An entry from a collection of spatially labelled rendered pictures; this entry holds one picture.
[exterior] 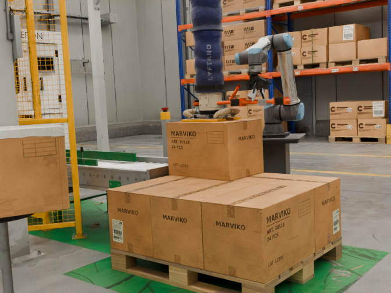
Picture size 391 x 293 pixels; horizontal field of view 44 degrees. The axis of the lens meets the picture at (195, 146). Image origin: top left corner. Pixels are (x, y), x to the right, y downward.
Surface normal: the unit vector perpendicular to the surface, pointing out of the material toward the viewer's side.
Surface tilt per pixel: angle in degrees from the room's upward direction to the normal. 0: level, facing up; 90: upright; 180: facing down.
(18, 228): 90
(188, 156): 90
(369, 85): 90
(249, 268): 90
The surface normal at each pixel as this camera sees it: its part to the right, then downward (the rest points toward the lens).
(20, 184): 0.43, 0.07
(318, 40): -0.59, 0.17
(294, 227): 0.77, 0.03
